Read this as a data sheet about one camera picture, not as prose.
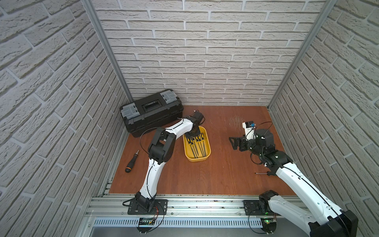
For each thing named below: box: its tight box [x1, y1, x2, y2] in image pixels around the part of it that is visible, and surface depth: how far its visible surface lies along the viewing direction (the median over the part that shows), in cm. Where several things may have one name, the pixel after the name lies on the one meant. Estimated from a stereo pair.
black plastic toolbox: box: [119, 88, 185, 138], surface depth 98 cm
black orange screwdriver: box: [124, 149, 140, 173], surface depth 89 cm
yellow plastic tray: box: [182, 125, 212, 162], surface depth 97 cm
